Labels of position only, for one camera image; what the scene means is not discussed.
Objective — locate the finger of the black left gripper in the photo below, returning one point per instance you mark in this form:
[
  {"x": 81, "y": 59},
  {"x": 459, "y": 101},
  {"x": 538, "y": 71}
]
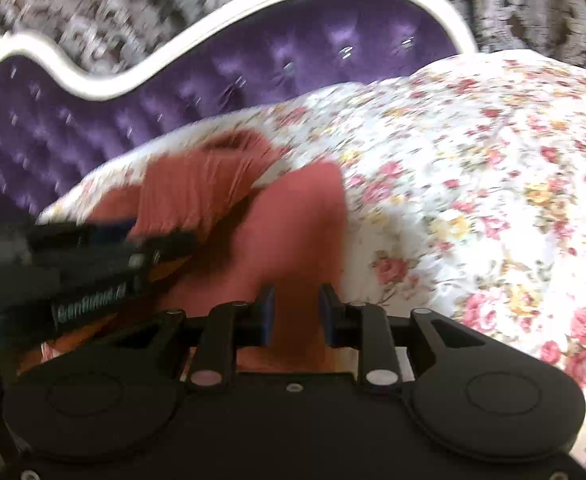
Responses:
[{"x": 79, "y": 239}]

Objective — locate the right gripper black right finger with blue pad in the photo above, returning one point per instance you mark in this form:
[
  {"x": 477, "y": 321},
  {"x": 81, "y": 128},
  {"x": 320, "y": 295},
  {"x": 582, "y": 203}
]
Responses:
[{"x": 365, "y": 329}]

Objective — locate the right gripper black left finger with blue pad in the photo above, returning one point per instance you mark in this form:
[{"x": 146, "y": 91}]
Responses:
[{"x": 227, "y": 329}]

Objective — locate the rust red pants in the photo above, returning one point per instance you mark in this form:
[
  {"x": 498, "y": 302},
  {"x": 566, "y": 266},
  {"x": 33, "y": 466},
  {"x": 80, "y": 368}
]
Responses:
[{"x": 287, "y": 235}]

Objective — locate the purple tufted white-framed headboard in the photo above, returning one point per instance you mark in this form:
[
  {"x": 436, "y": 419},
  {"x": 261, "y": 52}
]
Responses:
[{"x": 58, "y": 122}]

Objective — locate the floral white bedsheet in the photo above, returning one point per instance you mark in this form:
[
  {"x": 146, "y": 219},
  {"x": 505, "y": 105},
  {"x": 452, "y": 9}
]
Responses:
[{"x": 465, "y": 185}]

